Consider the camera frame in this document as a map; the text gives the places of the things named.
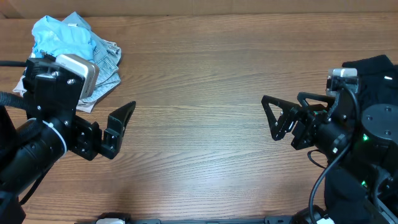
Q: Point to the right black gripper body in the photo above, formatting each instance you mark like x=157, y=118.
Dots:
x=302, y=125

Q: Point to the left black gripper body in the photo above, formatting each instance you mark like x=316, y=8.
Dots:
x=84, y=140

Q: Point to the light blue printed t-shirt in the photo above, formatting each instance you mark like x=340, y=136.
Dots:
x=54, y=37

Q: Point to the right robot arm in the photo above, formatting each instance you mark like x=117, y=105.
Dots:
x=360, y=145

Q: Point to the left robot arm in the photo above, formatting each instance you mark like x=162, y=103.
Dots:
x=20, y=177

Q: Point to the folded white cloth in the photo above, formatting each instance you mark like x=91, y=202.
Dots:
x=85, y=107

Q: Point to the black garment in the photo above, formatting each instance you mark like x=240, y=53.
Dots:
x=373, y=81

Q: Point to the folded light denim jeans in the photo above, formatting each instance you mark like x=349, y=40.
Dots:
x=107, y=56

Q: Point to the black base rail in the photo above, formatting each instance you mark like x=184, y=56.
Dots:
x=124, y=218

